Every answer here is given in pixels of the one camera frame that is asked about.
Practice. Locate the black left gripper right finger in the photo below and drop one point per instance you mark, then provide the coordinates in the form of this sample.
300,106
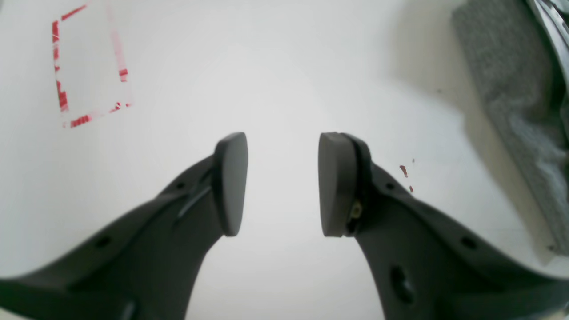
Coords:
425,265

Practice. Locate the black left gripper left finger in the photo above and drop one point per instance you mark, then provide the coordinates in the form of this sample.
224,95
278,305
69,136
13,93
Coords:
142,266

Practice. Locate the grey t-shirt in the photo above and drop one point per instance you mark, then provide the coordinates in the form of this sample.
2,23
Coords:
523,86

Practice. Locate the red tape rectangle marking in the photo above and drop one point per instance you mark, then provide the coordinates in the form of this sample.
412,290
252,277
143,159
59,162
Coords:
90,68

